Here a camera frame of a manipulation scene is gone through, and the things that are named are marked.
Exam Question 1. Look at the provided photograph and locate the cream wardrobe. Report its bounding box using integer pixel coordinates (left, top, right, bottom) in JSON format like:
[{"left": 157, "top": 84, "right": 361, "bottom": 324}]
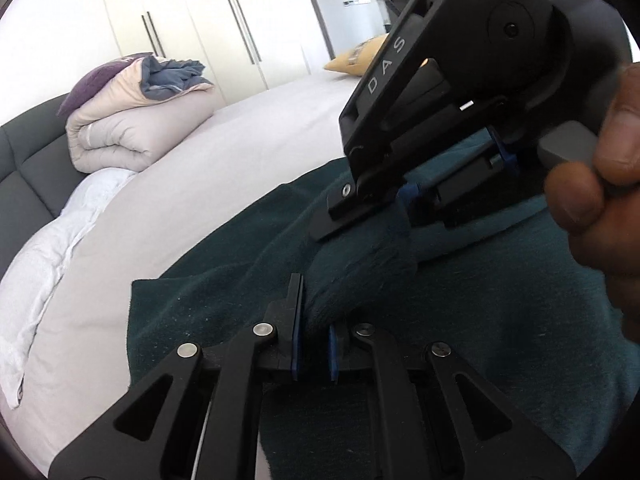
[{"left": 102, "top": 0, "right": 333, "bottom": 108}]

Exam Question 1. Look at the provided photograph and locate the person's right hand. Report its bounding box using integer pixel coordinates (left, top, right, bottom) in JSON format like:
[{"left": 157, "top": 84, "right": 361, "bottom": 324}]
[{"left": 544, "top": 62, "right": 640, "bottom": 341}]

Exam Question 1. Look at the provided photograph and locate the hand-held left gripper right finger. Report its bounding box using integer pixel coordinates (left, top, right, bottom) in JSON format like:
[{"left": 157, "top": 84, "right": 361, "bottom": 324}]
[{"left": 327, "top": 322, "right": 593, "bottom": 480}]

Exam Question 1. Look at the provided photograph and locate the blue-grey crumpled blanket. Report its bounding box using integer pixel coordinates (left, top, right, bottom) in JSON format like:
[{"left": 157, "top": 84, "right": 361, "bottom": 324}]
[{"left": 140, "top": 55, "right": 208, "bottom": 101}]

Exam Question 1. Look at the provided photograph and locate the bed with light grey sheet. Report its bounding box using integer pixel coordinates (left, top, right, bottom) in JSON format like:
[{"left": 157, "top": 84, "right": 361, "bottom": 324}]
[{"left": 0, "top": 72, "right": 381, "bottom": 476}]

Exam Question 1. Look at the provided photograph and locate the dark green knitted sweater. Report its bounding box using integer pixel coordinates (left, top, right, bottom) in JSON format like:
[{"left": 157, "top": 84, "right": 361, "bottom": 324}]
[{"left": 127, "top": 132, "right": 640, "bottom": 480}]

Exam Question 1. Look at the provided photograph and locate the folded beige comforter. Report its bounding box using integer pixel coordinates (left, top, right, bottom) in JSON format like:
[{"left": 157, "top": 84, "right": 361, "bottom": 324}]
[{"left": 65, "top": 55, "right": 216, "bottom": 173}]

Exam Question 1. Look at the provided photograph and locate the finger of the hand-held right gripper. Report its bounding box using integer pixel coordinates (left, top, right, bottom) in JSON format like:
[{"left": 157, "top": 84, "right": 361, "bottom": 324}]
[
  {"left": 309, "top": 170, "right": 408, "bottom": 242},
  {"left": 400, "top": 127, "right": 518, "bottom": 228}
]

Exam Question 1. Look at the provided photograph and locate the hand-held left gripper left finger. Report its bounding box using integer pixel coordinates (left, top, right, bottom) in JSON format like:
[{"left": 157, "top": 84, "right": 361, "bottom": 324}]
[{"left": 47, "top": 273, "right": 305, "bottom": 480}]

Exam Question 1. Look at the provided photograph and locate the purple pillow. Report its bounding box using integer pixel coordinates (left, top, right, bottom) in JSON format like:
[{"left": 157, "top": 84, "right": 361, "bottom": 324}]
[{"left": 56, "top": 52, "right": 153, "bottom": 118}]

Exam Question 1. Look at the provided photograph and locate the dark grey padded headboard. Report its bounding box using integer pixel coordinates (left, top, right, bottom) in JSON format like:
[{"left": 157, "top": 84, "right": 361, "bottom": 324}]
[{"left": 0, "top": 92, "right": 86, "bottom": 281}]

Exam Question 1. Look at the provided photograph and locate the yellow pillow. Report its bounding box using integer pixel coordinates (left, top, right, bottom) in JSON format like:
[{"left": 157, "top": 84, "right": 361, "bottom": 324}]
[{"left": 323, "top": 33, "right": 391, "bottom": 76}]

